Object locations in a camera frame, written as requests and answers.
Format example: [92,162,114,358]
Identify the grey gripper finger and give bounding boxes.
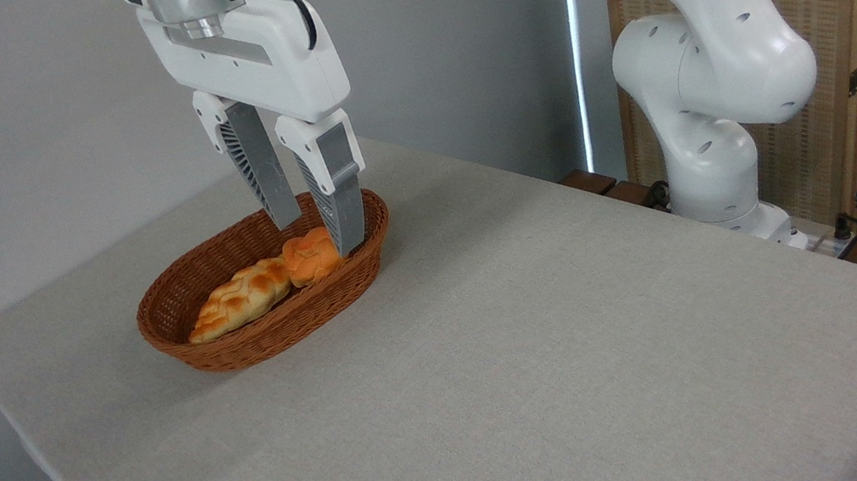
[190,77,305,241]
[274,104,381,265]

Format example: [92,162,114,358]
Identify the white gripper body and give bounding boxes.
[134,0,357,148]

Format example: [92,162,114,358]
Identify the round orange bread roll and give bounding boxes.
[279,223,348,290]

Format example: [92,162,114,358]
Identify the braided golden bread loaf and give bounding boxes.
[178,254,300,346]

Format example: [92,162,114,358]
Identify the brown wicker basket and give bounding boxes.
[121,179,410,385]

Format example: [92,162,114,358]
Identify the white power strip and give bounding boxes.
[770,207,857,269]

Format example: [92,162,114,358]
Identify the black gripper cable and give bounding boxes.
[231,0,321,62]

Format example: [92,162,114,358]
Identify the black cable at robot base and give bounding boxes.
[640,179,675,216]

